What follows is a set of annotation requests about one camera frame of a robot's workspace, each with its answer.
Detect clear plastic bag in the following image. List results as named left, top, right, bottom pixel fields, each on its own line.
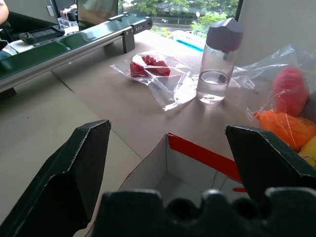
left=110, top=50, right=199, bottom=112

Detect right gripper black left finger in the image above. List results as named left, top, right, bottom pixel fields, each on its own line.
left=0, top=119, right=112, bottom=237

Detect red toy bricks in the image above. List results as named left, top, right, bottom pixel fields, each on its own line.
left=129, top=55, right=171, bottom=79

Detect clear bag of plush toys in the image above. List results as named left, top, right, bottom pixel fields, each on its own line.
left=232, top=43, right=316, bottom=170

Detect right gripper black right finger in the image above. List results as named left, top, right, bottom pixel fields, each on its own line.
left=225, top=124, right=316, bottom=198

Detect yellow plush toy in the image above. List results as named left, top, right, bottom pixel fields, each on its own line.
left=299, top=135, right=316, bottom=169

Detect green conveyor belt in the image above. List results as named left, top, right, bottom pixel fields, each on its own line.
left=0, top=13, right=154, bottom=99

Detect orange plush toy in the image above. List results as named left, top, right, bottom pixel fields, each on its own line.
left=253, top=109, right=316, bottom=151

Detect white basket with blue content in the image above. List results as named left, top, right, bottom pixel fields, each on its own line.
left=167, top=29, right=210, bottom=53

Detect clear bottle with grey cap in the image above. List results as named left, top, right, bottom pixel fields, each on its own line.
left=196, top=17, right=244, bottom=106

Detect pink plush toy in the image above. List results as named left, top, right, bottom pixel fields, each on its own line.
left=272, top=66, right=311, bottom=117

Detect white plastic crate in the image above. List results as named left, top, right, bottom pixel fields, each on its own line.
left=57, top=9, right=79, bottom=32

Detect bystander person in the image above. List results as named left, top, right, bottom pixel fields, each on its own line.
left=0, top=0, right=9, bottom=26

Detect black handheld controller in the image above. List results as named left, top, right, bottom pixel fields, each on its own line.
left=19, top=25, right=66, bottom=45

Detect red shoe box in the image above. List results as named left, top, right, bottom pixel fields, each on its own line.
left=118, top=132, right=247, bottom=198

